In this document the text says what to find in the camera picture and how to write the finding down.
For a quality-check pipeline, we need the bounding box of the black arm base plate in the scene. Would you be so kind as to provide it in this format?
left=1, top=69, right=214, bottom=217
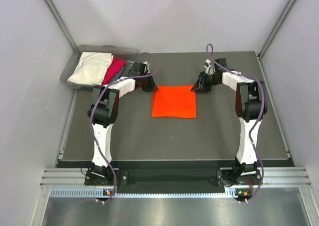
left=85, top=160, right=261, bottom=187

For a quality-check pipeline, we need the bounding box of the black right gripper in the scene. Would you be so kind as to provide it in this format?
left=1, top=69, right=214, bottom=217
left=191, top=71, right=220, bottom=94

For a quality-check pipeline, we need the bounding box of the grey slotted cable duct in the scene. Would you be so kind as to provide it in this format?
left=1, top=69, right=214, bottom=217
left=50, top=188, right=248, bottom=199

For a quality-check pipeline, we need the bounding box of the clear plastic bin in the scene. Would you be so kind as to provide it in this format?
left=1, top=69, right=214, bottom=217
left=60, top=44, right=140, bottom=90

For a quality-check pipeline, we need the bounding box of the blue grey folded t shirt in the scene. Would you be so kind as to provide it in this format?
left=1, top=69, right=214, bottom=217
left=109, top=66, right=125, bottom=83

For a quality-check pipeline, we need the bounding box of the white folded t shirt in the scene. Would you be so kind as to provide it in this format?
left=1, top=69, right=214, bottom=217
left=67, top=52, right=114, bottom=86

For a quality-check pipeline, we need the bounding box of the orange t shirt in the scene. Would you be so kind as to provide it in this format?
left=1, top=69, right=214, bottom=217
left=151, top=85, right=197, bottom=119

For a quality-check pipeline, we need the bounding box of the aluminium frame rail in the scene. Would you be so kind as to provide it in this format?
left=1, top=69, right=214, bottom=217
left=40, top=167, right=311, bottom=188

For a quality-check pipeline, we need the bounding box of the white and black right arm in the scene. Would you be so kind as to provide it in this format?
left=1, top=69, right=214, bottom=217
left=191, top=70, right=267, bottom=184

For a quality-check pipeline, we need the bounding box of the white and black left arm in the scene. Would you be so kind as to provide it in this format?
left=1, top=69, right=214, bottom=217
left=86, top=61, right=158, bottom=185

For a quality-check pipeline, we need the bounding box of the crimson folded t shirt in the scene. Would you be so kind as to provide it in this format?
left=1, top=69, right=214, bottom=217
left=102, top=57, right=126, bottom=85

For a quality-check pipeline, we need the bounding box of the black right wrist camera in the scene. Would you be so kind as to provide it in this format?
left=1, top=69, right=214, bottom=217
left=214, top=58, right=228, bottom=71

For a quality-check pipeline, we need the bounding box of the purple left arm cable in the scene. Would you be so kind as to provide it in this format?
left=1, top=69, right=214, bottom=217
left=89, top=52, right=160, bottom=203

